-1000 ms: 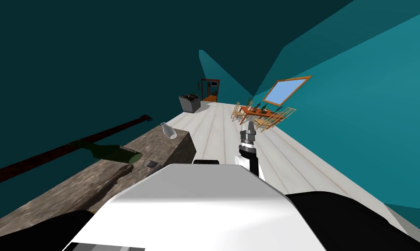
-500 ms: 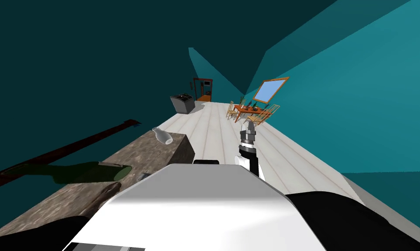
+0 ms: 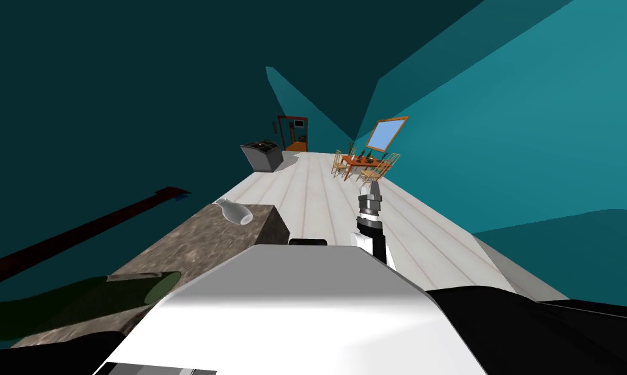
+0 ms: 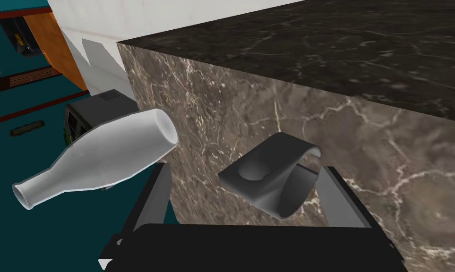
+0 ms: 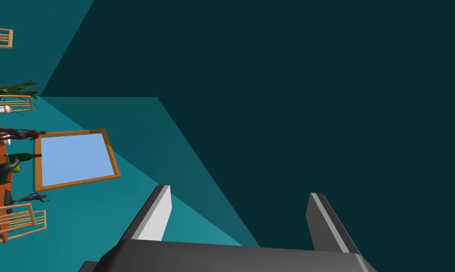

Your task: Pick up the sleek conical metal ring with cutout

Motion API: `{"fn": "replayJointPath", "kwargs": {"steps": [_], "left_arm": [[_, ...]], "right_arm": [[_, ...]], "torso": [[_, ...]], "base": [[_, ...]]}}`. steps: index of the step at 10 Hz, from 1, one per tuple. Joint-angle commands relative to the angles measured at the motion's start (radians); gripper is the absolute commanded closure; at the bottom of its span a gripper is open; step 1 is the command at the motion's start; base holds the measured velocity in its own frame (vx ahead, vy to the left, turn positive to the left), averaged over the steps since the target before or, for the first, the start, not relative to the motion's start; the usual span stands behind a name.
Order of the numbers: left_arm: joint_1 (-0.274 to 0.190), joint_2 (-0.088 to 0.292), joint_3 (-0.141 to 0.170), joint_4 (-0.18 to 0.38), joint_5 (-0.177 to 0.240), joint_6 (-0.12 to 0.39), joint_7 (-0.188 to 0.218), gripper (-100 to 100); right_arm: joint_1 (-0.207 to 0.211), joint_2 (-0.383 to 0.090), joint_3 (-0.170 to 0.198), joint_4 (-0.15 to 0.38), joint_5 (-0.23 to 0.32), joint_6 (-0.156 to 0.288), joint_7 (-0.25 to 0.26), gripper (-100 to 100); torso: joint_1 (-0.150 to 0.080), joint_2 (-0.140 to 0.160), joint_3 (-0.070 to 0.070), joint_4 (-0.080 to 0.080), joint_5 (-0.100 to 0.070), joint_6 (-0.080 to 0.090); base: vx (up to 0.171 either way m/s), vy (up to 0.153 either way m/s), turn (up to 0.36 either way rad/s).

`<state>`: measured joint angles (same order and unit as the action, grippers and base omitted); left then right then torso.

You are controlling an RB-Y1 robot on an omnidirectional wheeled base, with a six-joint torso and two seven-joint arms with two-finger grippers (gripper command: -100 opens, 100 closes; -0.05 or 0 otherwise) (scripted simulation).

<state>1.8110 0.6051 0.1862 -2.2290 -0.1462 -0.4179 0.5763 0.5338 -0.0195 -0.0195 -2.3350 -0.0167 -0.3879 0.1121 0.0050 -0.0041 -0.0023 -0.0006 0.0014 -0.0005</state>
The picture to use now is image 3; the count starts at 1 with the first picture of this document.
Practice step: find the orange framed door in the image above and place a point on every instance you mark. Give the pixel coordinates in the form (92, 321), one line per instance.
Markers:
(295, 133)

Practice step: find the clear glass bottle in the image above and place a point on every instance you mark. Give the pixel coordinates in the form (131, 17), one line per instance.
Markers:
(236, 212)

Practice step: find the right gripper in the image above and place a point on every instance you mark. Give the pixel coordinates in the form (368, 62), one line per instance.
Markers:
(370, 202)

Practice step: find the orange framed window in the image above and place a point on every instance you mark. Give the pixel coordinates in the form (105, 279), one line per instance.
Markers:
(385, 134)

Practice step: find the dark red wall shelf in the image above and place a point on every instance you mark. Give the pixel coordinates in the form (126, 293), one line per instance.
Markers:
(84, 232)

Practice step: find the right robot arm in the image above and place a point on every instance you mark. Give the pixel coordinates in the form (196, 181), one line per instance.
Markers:
(526, 333)

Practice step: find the yellow wooden chair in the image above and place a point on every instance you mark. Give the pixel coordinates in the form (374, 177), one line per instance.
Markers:
(338, 164)
(378, 171)

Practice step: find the orange dining table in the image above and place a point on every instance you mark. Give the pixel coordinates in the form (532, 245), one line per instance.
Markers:
(362, 162)

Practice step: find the dark green bottle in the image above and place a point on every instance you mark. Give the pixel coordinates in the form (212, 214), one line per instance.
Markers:
(84, 302)

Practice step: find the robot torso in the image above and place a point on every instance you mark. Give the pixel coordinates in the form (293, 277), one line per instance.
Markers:
(297, 312)

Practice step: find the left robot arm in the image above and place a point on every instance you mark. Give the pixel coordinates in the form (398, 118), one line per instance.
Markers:
(42, 359)

